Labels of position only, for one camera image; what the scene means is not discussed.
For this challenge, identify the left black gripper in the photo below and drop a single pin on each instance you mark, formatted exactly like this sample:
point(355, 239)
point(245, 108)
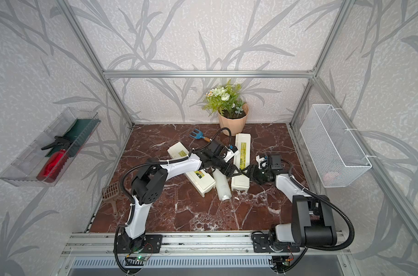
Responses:
point(228, 167)

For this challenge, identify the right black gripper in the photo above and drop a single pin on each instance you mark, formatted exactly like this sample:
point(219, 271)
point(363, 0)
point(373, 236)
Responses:
point(252, 169)

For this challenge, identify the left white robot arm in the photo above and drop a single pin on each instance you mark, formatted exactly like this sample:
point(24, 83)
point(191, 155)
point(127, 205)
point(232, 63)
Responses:
point(144, 183)

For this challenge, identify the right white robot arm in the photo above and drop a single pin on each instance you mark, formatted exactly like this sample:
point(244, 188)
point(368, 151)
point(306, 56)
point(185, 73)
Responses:
point(312, 223)

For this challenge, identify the long plastic wrap roll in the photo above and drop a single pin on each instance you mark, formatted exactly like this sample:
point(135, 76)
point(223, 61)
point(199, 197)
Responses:
point(222, 185)

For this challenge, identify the blue garden hand rake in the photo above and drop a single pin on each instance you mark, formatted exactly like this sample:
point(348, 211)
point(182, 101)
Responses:
point(197, 134)

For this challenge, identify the pink item in basket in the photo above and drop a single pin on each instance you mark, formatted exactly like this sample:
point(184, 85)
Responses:
point(330, 177)

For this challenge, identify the potted artificial flower plant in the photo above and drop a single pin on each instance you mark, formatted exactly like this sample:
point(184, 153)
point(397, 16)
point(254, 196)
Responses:
point(226, 102)

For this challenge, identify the brown plastic scoop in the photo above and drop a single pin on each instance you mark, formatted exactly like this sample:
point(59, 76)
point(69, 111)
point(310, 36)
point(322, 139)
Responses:
point(110, 194)

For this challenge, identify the green cloth in tray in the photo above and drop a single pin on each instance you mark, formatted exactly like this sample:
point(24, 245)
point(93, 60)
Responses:
point(78, 133)

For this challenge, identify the red spray bottle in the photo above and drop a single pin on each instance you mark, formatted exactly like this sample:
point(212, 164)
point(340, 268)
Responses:
point(56, 162)

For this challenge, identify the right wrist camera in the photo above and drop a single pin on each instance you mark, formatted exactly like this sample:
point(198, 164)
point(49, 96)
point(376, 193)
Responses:
point(262, 161)

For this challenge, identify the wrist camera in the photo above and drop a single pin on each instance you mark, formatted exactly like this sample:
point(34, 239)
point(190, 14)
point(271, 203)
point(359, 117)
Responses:
point(232, 151)
point(262, 161)

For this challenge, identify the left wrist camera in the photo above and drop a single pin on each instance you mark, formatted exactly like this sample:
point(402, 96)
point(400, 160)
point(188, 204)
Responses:
point(232, 151)

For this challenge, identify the white wire mesh basket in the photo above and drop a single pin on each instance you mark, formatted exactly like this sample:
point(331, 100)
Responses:
point(332, 146)

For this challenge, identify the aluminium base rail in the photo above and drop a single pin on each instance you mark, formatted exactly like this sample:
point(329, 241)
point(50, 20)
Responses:
point(176, 250)

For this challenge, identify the clear plastic wall tray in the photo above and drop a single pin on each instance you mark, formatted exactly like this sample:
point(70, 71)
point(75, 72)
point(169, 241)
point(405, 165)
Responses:
point(45, 160)

